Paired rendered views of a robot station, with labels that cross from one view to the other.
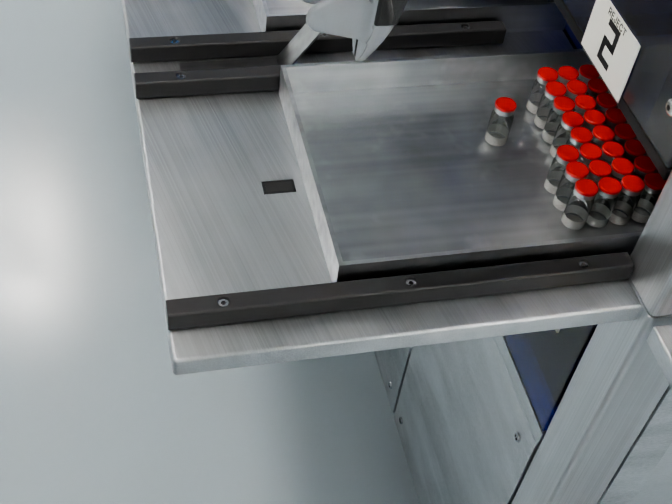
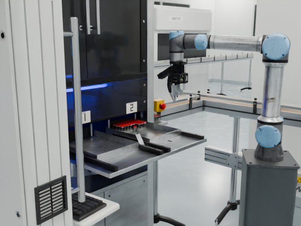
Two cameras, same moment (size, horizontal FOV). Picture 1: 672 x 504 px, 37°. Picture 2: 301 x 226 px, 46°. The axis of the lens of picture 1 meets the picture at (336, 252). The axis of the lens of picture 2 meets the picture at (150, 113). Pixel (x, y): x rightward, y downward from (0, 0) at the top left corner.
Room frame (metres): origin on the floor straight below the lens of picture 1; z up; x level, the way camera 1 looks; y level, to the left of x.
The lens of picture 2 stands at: (1.61, 1.61, 1.43)
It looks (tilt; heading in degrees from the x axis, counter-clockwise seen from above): 12 degrees down; 241
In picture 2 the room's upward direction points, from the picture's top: straight up
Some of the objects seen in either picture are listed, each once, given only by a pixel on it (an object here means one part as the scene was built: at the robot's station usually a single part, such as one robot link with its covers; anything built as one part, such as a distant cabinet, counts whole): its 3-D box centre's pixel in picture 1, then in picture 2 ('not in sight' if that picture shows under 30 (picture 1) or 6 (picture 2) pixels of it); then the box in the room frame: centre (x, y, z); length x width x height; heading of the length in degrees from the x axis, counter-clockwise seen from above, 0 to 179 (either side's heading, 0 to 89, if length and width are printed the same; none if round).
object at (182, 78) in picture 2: not in sight; (177, 72); (0.59, 0.02, 1.23); 0.09 x 0.08 x 0.12; 110
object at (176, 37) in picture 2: not in sight; (177, 41); (0.59, 0.02, 1.39); 0.09 x 0.08 x 0.11; 128
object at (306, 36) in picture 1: (251, 46); (147, 142); (0.81, 0.11, 0.91); 0.14 x 0.03 x 0.06; 109
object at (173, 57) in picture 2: not in sight; (176, 57); (0.59, 0.01, 1.31); 0.08 x 0.08 x 0.05
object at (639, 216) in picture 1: (613, 140); (126, 125); (0.76, -0.25, 0.90); 0.18 x 0.02 x 0.05; 19
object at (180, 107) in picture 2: not in sight; (168, 106); (0.29, -0.54, 0.92); 0.69 x 0.16 x 0.16; 19
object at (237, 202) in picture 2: not in sight; (232, 210); (-0.21, -0.38, 0.07); 0.50 x 0.08 x 0.14; 19
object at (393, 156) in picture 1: (482, 156); (143, 131); (0.71, -0.12, 0.90); 0.34 x 0.26 x 0.04; 109
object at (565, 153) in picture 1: (561, 170); (139, 126); (0.70, -0.20, 0.90); 0.02 x 0.02 x 0.05
